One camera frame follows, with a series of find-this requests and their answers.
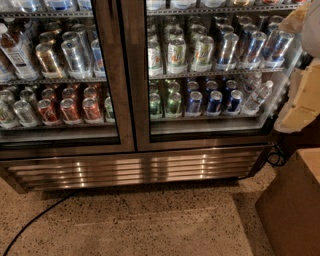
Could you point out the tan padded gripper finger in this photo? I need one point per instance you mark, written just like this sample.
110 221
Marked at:
303 105
294 21

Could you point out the glass fridge door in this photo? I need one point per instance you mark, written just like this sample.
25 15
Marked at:
263 52
63 80

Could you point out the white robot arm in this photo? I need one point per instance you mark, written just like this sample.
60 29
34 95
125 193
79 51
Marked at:
310 34

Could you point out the stainless steel fridge base grille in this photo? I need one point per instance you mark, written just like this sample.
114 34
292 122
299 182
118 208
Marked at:
68 173

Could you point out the clear water bottle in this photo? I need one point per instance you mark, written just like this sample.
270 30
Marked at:
257 98

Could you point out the silver blue can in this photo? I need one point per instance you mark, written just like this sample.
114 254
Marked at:
225 55

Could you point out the blue can right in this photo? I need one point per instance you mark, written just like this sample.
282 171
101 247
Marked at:
232 102

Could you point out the blue can middle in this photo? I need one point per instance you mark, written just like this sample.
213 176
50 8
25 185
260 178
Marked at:
214 104

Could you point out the green white can right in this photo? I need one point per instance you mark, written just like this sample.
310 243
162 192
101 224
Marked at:
202 57

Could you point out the green white can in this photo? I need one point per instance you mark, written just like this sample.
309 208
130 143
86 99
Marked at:
176 56
202 57
155 66

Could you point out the brown cardboard box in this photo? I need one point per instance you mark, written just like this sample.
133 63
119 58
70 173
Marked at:
289 208

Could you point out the blue can left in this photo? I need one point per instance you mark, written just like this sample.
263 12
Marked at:
193 107

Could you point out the green white can middle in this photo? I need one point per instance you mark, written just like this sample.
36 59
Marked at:
176 56

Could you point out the green white can left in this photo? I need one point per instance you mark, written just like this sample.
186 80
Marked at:
155 66

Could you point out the red soda can right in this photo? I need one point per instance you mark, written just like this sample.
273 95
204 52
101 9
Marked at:
92 111

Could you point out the red soda can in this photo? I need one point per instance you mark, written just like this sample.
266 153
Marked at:
92 111
70 111
48 111

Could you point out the silver can upper shelf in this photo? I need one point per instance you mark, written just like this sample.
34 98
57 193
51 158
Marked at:
78 65

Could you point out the red soda can middle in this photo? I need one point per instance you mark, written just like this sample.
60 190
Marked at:
70 111

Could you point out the gold can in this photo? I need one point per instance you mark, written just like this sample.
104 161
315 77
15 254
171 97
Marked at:
51 64

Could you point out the red soda can left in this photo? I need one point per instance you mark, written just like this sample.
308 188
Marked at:
48 111

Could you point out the labelled drink bottle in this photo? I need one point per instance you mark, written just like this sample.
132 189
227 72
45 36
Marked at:
18 54

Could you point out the silver can lower left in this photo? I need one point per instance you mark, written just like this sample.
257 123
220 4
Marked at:
25 113

